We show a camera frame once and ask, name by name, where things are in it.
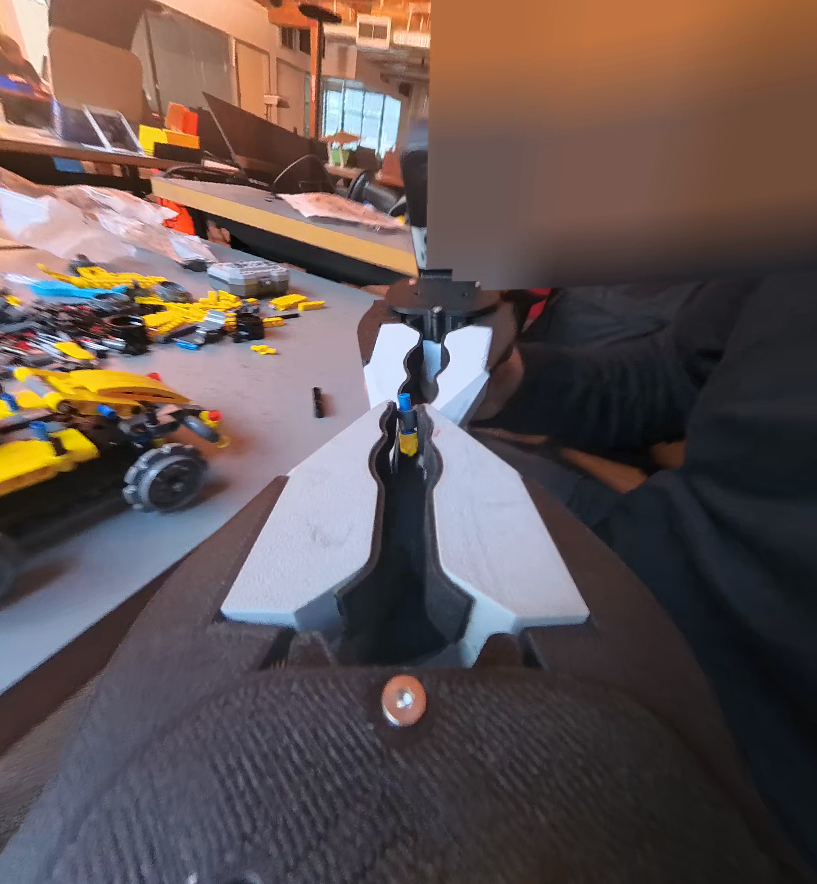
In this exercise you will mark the person's right hand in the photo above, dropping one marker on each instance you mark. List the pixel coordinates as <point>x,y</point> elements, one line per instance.
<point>501,387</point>

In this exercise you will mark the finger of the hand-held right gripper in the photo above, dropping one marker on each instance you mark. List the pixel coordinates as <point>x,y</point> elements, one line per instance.
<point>387,366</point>
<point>470,373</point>

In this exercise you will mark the person's right forearm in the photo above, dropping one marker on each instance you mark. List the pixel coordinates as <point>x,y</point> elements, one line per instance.
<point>601,393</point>

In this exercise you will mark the person's black sweater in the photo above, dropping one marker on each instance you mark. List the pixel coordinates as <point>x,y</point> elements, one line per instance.
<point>746,552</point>

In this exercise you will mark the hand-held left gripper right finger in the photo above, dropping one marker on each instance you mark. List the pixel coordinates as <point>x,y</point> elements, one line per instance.
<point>512,539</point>

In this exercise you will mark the clear plastic bag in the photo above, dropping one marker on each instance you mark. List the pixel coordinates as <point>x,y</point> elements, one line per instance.
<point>70,214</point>

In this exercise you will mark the yellow brick vehicle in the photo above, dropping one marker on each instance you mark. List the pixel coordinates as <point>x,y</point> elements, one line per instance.
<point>70,442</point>

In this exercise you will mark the grey angular block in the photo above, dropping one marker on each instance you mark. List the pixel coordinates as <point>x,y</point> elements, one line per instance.
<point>249,277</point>

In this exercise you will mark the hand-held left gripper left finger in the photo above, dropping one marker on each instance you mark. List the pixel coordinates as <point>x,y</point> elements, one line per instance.
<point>311,539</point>

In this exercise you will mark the pile of building brick parts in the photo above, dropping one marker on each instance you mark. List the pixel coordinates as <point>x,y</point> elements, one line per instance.
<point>104,318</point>

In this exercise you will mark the black spoked wheel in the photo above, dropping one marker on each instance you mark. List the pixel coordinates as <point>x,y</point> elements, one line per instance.
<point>249,328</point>

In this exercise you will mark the grey desk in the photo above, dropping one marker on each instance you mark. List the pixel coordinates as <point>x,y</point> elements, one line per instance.
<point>256,428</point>

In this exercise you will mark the yellow edged desk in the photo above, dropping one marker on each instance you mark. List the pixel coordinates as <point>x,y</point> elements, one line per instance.
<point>298,228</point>

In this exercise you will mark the printed paper sheet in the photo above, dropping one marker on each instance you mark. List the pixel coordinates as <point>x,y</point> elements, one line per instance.
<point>343,208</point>

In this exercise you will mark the orange object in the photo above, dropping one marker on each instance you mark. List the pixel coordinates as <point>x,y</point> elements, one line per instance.
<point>182,119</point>

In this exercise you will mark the black holed beam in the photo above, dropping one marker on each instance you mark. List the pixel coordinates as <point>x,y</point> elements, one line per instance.
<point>318,403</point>

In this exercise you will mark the yellow studded block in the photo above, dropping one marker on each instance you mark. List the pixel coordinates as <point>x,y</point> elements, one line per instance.
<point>289,302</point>

